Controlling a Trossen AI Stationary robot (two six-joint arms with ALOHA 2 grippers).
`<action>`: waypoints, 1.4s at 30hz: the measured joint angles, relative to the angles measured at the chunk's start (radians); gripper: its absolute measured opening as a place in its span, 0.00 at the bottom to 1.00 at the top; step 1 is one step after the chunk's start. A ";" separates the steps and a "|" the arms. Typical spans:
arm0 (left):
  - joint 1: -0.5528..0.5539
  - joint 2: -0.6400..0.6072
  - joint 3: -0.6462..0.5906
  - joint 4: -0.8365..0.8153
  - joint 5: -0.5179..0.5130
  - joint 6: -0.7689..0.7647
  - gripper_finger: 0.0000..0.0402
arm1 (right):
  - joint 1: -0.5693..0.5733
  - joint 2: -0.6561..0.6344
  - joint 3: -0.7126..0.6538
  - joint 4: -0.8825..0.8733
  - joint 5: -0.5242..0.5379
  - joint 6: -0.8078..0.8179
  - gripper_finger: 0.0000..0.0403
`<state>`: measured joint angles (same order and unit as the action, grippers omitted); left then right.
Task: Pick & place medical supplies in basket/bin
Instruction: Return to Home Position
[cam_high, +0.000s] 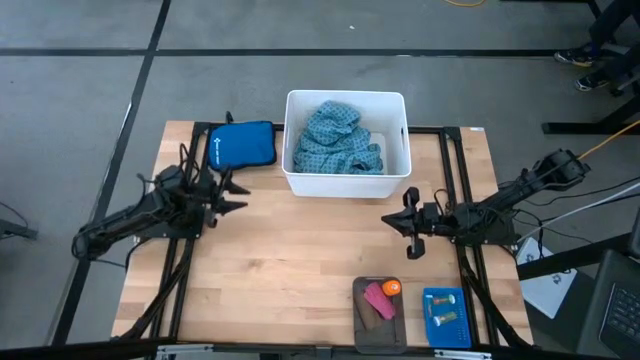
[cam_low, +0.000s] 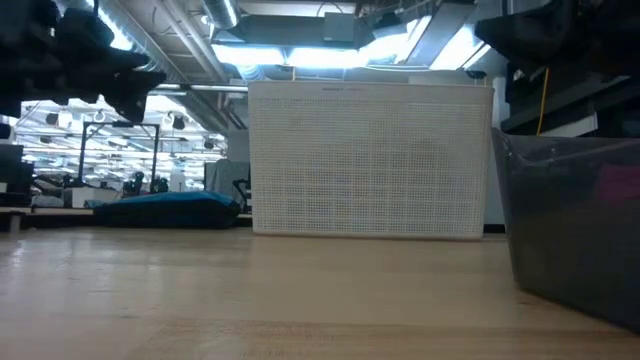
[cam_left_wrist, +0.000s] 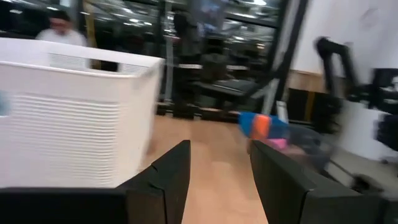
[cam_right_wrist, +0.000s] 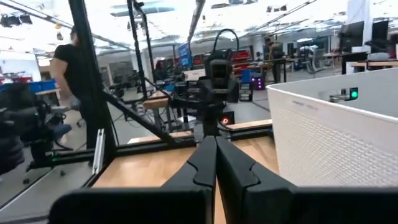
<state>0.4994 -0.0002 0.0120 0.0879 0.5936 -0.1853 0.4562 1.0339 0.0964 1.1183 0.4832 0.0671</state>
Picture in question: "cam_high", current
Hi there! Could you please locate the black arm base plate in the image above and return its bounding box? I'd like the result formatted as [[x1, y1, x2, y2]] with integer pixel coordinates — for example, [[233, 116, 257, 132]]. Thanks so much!
[[133, 204, 205, 241], [449, 207, 519, 247]]

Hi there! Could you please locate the white paper sheet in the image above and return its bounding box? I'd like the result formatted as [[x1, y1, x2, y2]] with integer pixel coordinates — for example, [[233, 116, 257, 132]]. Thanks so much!
[[514, 237, 579, 321]]

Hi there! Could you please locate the black crossbar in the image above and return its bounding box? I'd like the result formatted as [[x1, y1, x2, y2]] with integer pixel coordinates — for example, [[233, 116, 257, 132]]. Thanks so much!
[[0, 335, 640, 360]]

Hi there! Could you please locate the blue patterned hospital gown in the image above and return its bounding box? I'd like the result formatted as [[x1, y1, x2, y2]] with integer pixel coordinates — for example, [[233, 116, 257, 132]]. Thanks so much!
[[292, 99, 386, 177]]

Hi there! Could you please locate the black laptop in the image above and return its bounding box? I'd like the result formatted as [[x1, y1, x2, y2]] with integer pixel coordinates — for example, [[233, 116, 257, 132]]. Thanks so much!
[[576, 249, 640, 359]]

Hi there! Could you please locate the black chair foot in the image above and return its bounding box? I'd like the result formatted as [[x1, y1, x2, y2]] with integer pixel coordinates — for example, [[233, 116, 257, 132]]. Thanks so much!
[[0, 217, 39, 242]]

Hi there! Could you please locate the silver metal bracket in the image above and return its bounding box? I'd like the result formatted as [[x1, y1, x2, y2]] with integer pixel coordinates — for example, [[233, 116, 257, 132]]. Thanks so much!
[[433, 348, 494, 360], [154, 343, 217, 360]]

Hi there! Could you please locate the blue plastic basket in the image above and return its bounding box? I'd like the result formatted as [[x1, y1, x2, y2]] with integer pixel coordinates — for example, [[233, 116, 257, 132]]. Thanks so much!
[[422, 286, 475, 350]]

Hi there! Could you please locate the brown bandage roll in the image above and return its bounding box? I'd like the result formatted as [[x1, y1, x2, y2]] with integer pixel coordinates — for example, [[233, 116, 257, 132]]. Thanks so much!
[[354, 294, 384, 333]]

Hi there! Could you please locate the blue first aid pouch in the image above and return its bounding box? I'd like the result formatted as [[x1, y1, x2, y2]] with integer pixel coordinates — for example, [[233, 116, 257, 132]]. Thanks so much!
[[207, 110, 278, 173]]

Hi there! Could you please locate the black desk leg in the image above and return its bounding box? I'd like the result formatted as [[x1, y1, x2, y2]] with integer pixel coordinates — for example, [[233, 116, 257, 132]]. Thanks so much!
[[541, 94, 640, 137]]

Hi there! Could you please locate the black aluminium table frame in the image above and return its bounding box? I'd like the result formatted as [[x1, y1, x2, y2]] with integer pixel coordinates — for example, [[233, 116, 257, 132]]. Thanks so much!
[[112, 121, 534, 352]]

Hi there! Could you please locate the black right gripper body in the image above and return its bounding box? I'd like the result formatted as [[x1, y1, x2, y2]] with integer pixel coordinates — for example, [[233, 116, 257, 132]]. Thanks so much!
[[402, 185, 444, 261]]

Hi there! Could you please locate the white cable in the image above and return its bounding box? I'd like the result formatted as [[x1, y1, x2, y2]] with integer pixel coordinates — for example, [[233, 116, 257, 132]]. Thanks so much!
[[519, 180, 640, 242]]

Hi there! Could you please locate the pink bandage roll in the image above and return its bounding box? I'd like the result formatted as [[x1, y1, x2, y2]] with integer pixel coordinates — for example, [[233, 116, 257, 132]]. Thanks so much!
[[363, 281, 398, 322]]

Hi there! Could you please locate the black metal beam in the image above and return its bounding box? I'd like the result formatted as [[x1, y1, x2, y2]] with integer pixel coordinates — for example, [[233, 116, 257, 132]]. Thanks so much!
[[516, 232, 634, 282]]

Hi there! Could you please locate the grey translucent plastic bin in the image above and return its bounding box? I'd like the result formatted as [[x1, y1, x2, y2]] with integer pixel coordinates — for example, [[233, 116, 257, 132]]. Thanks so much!
[[352, 275, 408, 356]]

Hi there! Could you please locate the person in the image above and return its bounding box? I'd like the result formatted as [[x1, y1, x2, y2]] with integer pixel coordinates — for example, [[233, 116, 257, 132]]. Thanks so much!
[[553, 0, 640, 93]]

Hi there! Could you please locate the white plastic basket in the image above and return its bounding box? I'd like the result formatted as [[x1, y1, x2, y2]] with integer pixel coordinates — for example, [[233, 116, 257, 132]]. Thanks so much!
[[280, 89, 413, 200]]

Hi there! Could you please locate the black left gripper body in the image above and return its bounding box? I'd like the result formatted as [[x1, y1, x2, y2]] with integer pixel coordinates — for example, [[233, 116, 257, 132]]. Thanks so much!
[[191, 169, 233, 229]]

